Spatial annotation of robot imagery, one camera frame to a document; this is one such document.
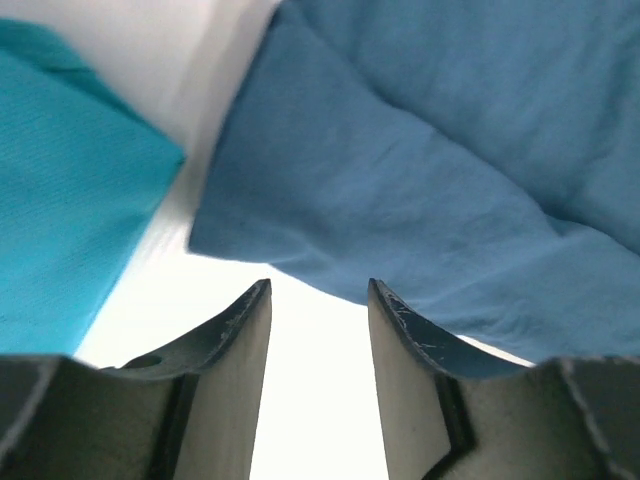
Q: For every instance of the teal folded t shirt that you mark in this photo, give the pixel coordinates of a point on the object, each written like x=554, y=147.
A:
x=81, y=178

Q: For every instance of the dark blue t shirt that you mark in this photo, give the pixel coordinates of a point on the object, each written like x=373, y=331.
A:
x=480, y=157

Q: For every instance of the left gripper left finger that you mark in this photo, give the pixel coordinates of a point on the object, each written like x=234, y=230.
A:
x=187, y=410

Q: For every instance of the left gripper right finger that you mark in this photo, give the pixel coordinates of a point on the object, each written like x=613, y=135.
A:
x=450, y=410

